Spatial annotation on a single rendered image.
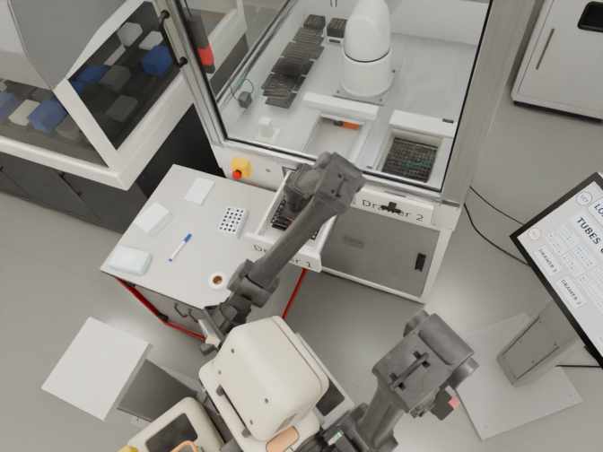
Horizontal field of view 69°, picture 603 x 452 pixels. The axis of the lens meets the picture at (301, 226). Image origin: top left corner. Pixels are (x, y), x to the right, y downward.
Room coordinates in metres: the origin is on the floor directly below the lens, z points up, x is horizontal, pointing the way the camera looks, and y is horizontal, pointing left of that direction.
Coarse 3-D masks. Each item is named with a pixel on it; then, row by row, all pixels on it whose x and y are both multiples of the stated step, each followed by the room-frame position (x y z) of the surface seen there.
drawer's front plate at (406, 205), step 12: (360, 192) 0.96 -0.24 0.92; (372, 192) 0.94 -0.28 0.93; (360, 204) 0.96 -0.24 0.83; (372, 204) 0.93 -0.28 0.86; (384, 204) 0.91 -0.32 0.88; (408, 204) 0.86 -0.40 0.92; (420, 204) 0.84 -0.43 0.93; (396, 216) 0.88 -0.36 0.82; (408, 216) 0.85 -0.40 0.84; (420, 216) 0.83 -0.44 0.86
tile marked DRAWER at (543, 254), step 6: (546, 246) 0.55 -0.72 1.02; (534, 252) 0.55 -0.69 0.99; (540, 252) 0.54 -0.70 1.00; (546, 252) 0.53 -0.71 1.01; (540, 258) 0.52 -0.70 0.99; (546, 258) 0.51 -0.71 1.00; (552, 258) 0.51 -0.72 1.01; (540, 264) 0.51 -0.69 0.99; (546, 264) 0.50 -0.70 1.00; (552, 264) 0.49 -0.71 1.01; (558, 264) 0.48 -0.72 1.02; (546, 270) 0.48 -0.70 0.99; (552, 270) 0.48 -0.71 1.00; (558, 270) 0.47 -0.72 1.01; (552, 276) 0.46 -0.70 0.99
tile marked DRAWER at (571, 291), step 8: (560, 280) 0.44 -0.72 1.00; (568, 280) 0.43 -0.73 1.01; (560, 288) 0.42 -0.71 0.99; (568, 288) 0.41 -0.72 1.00; (576, 288) 0.40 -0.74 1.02; (568, 296) 0.39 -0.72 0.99; (576, 296) 0.38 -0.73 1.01; (584, 296) 0.37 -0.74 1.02; (576, 304) 0.36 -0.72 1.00; (584, 304) 0.35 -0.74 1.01
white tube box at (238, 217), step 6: (228, 210) 1.09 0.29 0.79; (240, 210) 1.07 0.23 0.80; (246, 210) 1.07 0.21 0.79; (228, 216) 1.06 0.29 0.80; (234, 216) 1.05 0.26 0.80; (240, 216) 1.04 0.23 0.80; (246, 216) 1.06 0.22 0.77; (222, 222) 1.03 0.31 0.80; (228, 222) 1.02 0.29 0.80; (234, 222) 1.02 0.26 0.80; (240, 222) 1.02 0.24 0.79; (222, 228) 1.01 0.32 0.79; (228, 228) 1.00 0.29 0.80; (234, 228) 0.99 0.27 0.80; (240, 228) 1.00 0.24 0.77; (222, 234) 0.99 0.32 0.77; (228, 234) 0.98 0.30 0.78; (234, 234) 0.96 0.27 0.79
